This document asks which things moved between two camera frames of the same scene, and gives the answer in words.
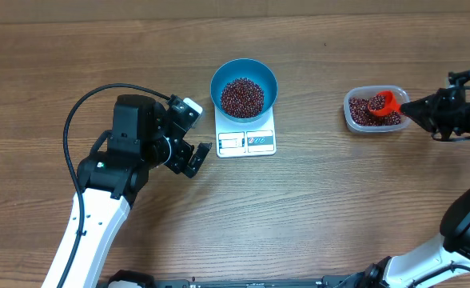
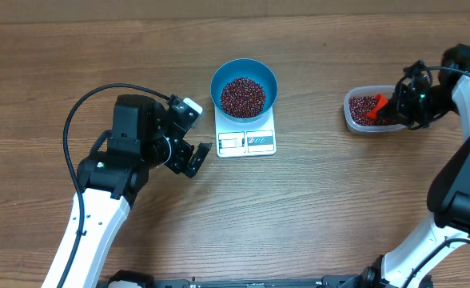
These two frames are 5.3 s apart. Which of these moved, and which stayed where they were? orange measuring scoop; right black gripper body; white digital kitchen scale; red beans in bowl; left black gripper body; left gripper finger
Moved: right black gripper body; orange measuring scoop
Stayed: red beans in bowl; white digital kitchen scale; left gripper finger; left black gripper body
